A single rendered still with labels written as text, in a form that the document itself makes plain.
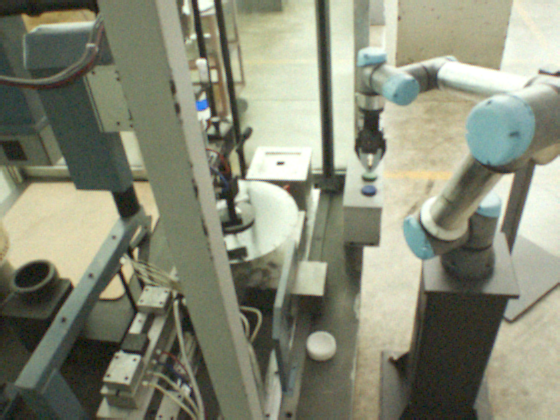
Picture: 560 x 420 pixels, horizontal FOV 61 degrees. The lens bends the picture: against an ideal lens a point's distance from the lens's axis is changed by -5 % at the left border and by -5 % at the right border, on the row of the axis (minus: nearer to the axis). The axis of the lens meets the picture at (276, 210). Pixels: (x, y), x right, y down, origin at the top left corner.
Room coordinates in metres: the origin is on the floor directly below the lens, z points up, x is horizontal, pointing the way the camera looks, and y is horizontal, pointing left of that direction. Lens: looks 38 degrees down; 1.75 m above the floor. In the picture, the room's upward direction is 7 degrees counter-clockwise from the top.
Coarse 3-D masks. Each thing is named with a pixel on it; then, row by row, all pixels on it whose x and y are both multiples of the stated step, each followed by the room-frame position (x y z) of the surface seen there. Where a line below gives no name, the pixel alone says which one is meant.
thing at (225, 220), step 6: (228, 204) 0.91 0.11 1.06; (234, 204) 0.92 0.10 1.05; (228, 210) 0.92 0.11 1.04; (234, 210) 0.92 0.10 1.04; (222, 216) 0.93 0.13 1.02; (228, 216) 0.92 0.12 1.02; (234, 216) 0.91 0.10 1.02; (240, 216) 0.92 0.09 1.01; (222, 222) 0.91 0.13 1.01; (228, 222) 0.91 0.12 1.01; (234, 222) 0.91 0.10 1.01; (240, 222) 0.91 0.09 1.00; (222, 228) 0.91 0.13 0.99
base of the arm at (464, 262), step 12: (456, 252) 0.92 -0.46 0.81; (468, 252) 0.90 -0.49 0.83; (480, 252) 0.89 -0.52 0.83; (492, 252) 0.90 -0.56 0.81; (444, 264) 0.93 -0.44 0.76; (456, 264) 0.90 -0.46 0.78; (468, 264) 0.88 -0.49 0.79; (480, 264) 0.88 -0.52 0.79; (492, 264) 0.89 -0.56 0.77; (456, 276) 0.89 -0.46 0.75; (468, 276) 0.88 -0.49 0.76; (480, 276) 0.87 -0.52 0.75
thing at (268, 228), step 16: (240, 192) 1.11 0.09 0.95; (256, 192) 1.10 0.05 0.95; (272, 192) 1.09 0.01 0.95; (256, 208) 1.03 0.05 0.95; (272, 208) 1.02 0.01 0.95; (288, 208) 1.01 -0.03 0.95; (256, 224) 0.96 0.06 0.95; (272, 224) 0.96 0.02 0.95; (288, 224) 0.95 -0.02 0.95; (224, 240) 0.92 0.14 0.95; (240, 240) 0.91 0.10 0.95; (256, 240) 0.90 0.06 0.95; (272, 240) 0.90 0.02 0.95; (240, 256) 0.85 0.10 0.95; (256, 256) 0.85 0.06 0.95
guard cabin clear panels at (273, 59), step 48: (240, 0) 1.46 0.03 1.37; (288, 0) 1.42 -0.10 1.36; (336, 0) 1.39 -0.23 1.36; (192, 48) 1.50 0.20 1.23; (240, 48) 1.46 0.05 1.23; (288, 48) 1.43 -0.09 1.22; (336, 48) 1.39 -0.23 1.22; (240, 96) 1.47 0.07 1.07; (288, 96) 1.43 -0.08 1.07; (336, 96) 1.39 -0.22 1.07; (288, 144) 1.43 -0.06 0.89; (336, 144) 1.39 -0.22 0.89; (0, 192) 1.58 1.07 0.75
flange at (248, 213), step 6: (240, 204) 1.04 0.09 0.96; (246, 204) 1.04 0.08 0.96; (240, 210) 1.00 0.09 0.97; (246, 210) 1.01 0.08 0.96; (252, 210) 1.01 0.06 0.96; (246, 216) 0.99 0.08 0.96; (252, 216) 0.99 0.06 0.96; (246, 222) 0.96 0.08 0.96; (252, 222) 0.97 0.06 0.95; (228, 228) 0.95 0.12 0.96; (234, 228) 0.95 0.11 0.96; (240, 228) 0.95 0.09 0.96
